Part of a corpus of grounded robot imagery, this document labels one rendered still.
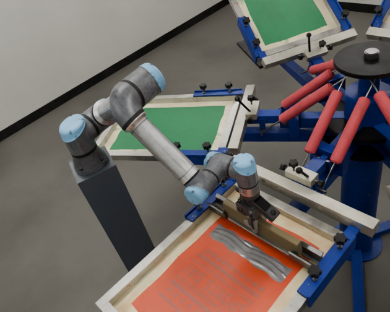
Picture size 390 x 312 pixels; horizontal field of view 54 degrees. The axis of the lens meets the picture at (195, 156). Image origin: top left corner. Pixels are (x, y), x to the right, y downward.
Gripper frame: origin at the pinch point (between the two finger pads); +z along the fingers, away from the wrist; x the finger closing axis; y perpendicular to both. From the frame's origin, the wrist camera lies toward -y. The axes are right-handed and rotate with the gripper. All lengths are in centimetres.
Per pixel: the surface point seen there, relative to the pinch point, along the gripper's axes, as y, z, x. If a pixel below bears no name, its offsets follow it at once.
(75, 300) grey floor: 122, 99, 65
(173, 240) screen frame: 26.0, 1.6, 24.1
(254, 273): -7.6, 5.5, 14.8
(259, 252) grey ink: -4.1, 4.7, 6.7
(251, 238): 3.2, 5.4, 3.2
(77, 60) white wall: 381, 58, -110
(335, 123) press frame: 9, -1, -71
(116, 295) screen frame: 26, 2, 54
